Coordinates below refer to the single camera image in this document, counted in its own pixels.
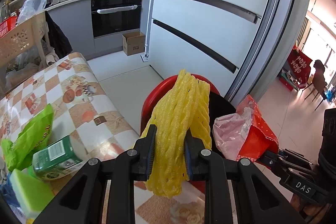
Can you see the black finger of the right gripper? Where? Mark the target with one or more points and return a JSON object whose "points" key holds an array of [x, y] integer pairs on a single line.
{"points": [[270, 159]]}

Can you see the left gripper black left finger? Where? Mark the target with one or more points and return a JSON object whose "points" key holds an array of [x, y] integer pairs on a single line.
{"points": [[100, 185]]}

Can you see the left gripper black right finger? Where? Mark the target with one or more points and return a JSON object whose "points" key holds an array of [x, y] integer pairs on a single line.
{"points": [[236, 191]]}

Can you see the red snack bag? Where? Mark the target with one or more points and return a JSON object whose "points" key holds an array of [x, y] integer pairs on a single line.
{"points": [[244, 134]]}

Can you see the green cap drink bottle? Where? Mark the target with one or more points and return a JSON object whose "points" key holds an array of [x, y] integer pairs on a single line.
{"points": [[59, 159]]}

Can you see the yellow foam fruit net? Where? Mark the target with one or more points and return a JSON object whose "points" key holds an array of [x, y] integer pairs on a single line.
{"points": [[176, 132]]}

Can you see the green snack bag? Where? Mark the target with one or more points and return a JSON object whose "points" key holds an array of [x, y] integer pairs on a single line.
{"points": [[33, 138]]}

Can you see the black trash bin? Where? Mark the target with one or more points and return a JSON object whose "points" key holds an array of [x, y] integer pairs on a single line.
{"points": [[218, 107]]}

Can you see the checkered floral tablecloth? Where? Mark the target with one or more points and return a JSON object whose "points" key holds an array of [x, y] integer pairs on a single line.
{"points": [[84, 111]]}

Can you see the green yellow sponge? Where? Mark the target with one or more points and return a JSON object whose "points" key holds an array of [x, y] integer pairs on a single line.
{"points": [[32, 194]]}

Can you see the cardboard box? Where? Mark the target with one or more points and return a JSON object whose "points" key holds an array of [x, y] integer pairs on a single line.
{"points": [[133, 43]]}

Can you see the black hanging cloth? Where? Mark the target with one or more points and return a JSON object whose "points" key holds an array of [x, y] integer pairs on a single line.
{"points": [[58, 41]]}

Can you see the white refrigerator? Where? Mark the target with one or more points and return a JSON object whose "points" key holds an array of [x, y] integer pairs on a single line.
{"points": [[239, 45]]}

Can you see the black built-in oven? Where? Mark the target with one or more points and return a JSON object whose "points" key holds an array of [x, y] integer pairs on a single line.
{"points": [[111, 16]]}

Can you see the red plastic basket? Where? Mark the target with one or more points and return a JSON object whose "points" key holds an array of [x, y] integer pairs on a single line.
{"points": [[7, 25]]}

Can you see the clear plastic bag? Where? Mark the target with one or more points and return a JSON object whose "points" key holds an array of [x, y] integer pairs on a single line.
{"points": [[30, 8]]}

